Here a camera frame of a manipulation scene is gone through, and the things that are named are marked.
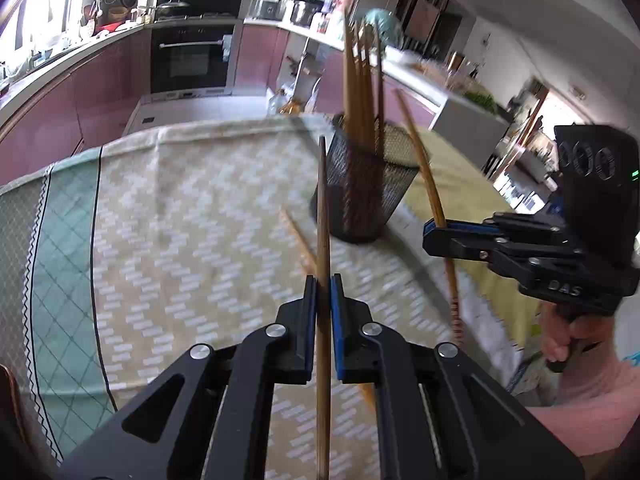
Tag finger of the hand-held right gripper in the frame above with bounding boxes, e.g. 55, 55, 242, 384
424, 212, 566, 241
422, 234, 531, 286

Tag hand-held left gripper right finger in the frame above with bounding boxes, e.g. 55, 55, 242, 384
329, 272, 586, 480

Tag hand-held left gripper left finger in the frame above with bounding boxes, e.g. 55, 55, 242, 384
60, 275, 318, 480

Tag red-tipped bamboo chopstick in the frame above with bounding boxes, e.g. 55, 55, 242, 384
316, 136, 332, 480
396, 89, 463, 346
280, 207, 376, 411

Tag black mesh pen holder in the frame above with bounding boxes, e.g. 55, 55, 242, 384
310, 112, 421, 243

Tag bunch of wooden chopsticks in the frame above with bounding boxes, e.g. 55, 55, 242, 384
341, 10, 387, 231

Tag person's right forearm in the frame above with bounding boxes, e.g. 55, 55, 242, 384
527, 345, 640, 466

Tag person's right hand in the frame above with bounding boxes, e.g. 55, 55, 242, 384
542, 309, 618, 362

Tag patchwork printed tablecloth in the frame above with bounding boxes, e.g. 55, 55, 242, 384
0, 112, 546, 480

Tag green leafy vegetables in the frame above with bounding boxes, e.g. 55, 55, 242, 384
462, 87, 498, 111

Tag clear food container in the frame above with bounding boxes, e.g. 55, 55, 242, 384
415, 57, 451, 75

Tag teal covered appliance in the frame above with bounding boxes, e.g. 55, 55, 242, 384
364, 8, 401, 46

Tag pink base cabinet run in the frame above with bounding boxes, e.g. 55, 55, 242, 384
0, 27, 153, 186
235, 25, 441, 131

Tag steel stock pot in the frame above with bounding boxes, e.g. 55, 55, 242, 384
290, 0, 321, 26

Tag black built-in oven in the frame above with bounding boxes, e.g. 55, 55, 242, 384
150, 25, 238, 96

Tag silver rice cooker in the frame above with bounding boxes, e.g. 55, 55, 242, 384
248, 0, 286, 22

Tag kitchen window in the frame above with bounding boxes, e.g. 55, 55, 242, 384
0, 0, 66, 56

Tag framed wall picture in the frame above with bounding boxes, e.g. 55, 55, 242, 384
407, 0, 441, 41

